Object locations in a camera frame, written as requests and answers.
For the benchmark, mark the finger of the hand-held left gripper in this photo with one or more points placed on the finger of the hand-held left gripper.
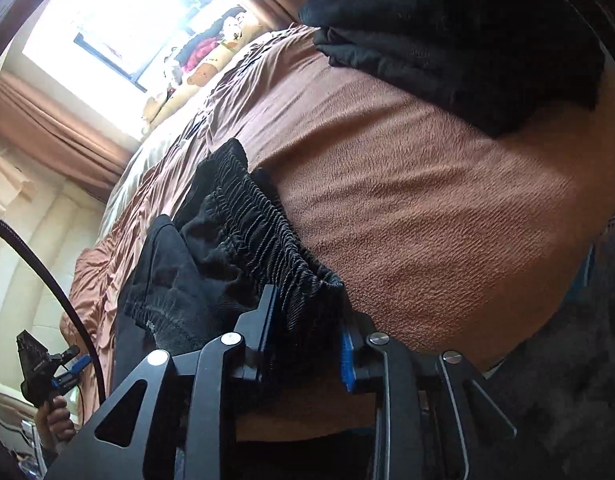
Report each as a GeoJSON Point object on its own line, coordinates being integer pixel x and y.
{"type": "Point", "coordinates": [67, 381]}
{"type": "Point", "coordinates": [67, 356]}

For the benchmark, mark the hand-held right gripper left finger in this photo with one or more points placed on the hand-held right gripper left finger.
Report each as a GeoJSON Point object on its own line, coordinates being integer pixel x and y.
{"type": "Point", "coordinates": [270, 320]}

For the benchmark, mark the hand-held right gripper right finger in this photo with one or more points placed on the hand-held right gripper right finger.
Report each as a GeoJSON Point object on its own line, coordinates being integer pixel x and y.
{"type": "Point", "coordinates": [345, 360]}

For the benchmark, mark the black pants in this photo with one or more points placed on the black pants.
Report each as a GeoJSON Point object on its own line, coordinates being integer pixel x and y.
{"type": "Point", "coordinates": [222, 260]}

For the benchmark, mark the person's left hand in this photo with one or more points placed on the person's left hand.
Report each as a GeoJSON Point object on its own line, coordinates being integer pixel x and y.
{"type": "Point", "coordinates": [55, 420]}

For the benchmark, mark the cream padded headboard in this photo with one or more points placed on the cream padded headboard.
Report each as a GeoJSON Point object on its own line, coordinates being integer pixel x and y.
{"type": "Point", "coordinates": [27, 260]}

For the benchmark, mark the brown fleece blanket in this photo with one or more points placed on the brown fleece blanket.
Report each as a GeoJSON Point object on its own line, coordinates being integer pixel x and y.
{"type": "Point", "coordinates": [412, 210]}

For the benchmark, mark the white bed sheet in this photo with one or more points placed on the white bed sheet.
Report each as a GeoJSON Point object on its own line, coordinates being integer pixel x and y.
{"type": "Point", "coordinates": [137, 170]}

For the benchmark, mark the bear print pillow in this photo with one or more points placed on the bear print pillow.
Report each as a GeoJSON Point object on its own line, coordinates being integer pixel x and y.
{"type": "Point", "coordinates": [207, 72]}

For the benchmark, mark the red and black clothes pile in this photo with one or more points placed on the red and black clothes pile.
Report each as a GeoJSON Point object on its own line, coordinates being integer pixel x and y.
{"type": "Point", "coordinates": [200, 52]}

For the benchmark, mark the stack of folded black clothes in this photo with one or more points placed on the stack of folded black clothes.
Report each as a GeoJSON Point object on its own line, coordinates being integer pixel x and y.
{"type": "Point", "coordinates": [437, 35]}

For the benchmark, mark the window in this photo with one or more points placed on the window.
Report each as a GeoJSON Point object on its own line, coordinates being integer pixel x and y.
{"type": "Point", "coordinates": [112, 10]}

